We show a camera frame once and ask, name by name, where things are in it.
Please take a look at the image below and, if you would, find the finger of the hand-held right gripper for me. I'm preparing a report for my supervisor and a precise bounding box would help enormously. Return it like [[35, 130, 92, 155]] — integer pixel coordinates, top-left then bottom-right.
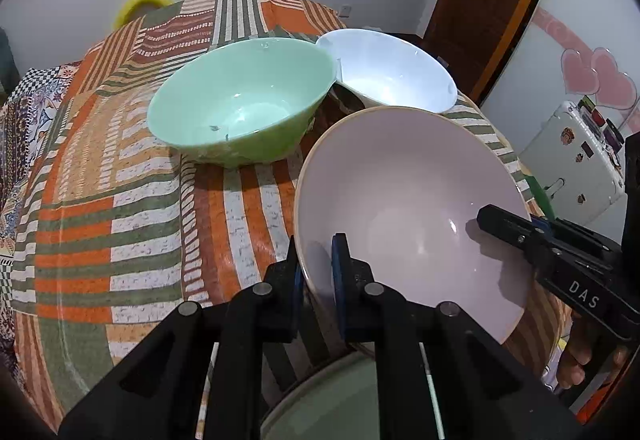
[[531, 215, 618, 261], [476, 204, 548, 266]]

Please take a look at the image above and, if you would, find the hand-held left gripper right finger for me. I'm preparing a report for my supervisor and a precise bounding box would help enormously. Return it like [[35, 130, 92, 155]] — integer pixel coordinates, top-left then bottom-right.
[[331, 233, 586, 440]]

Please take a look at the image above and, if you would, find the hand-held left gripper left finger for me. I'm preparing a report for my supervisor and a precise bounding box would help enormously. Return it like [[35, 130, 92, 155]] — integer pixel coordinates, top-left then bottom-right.
[[57, 235, 306, 440]]

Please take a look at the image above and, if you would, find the pink bowl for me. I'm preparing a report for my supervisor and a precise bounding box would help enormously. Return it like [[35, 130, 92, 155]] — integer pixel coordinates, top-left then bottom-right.
[[293, 106, 532, 346]]

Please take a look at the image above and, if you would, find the green plate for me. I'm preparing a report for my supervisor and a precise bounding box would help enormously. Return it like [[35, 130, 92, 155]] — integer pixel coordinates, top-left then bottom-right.
[[260, 350, 446, 440]]

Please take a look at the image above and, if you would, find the white bowl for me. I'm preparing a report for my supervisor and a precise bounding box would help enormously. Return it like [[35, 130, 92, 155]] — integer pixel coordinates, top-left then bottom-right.
[[315, 29, 458, 115]]

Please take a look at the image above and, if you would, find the green bowl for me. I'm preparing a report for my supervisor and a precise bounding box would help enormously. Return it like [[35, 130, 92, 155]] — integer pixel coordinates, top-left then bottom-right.
[[146, 38, 338, 168]]

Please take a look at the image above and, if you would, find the person's right hand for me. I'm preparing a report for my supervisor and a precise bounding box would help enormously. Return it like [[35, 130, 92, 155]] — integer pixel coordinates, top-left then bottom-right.
[[556, 313, 628, 391]]

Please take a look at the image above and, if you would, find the green strip object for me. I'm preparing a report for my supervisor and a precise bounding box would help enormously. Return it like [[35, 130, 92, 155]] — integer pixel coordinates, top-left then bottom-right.
[[522, 175, 554, 221]]

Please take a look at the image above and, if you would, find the white suitcase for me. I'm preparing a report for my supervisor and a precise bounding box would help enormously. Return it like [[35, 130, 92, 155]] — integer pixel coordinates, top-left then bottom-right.
[[519, 99, 628, 223]]

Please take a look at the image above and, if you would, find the striped orange green cloth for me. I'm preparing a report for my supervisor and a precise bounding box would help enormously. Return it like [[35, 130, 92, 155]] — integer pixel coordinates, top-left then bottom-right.
[[10, 0, 571, 436]]

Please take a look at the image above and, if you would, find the white heart-print sliding door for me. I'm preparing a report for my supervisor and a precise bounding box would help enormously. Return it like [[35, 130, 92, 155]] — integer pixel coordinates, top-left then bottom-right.
[[480, 0, 640, 161]]

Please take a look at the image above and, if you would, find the patchwork printed blanket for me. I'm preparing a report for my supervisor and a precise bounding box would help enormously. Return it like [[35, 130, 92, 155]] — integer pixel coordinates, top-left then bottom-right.
[[0, 65, 81, 261]]

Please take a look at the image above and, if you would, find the yellow foam tube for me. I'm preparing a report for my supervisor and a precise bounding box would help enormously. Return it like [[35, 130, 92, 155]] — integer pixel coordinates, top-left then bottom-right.
[[112, 0, 173, 30]]

